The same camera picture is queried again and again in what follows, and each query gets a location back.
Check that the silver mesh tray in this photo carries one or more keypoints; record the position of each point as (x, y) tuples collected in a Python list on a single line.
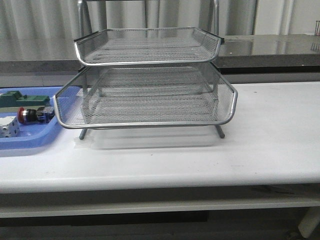
[(140, 46), (69, 100), (126, 105)]

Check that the red emergency stop button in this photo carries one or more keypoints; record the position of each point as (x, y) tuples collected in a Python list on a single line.
[(42, 115)]

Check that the blue plastic tray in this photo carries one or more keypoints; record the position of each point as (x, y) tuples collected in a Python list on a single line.
[(33, 135)]

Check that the dark grey back counter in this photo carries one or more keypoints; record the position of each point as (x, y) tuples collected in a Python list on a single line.
[(240, 54)]

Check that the green terminal block component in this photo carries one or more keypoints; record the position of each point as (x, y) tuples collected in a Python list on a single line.
[(15, 98)]

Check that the white grey electrical block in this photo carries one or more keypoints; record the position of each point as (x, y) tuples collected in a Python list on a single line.
[(9, 127)]

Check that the white table leg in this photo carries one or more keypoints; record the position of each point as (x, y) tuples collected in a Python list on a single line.
[(309, 222)]

